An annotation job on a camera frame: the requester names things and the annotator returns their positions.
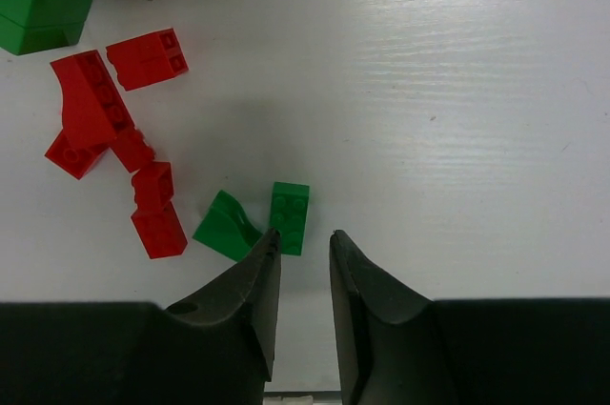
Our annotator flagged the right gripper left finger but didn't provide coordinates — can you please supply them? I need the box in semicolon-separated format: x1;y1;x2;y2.
1;230;281;404

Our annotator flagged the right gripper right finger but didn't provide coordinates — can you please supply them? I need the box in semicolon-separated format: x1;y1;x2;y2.
330;231;609;404

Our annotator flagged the small green curved lego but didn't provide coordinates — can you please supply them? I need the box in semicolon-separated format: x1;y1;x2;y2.
192;191;263;262

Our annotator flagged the small green lego plate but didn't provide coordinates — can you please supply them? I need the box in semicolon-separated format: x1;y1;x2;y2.
269;182;310;256

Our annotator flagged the small red lego piece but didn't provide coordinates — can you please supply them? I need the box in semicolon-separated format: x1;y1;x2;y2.
131;202;188;259

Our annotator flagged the small red lego brick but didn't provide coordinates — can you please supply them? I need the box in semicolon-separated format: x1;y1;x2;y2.
106;28;189;91

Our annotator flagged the green L-shaped lego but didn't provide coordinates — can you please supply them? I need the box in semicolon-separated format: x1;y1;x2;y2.
1;0;93;55

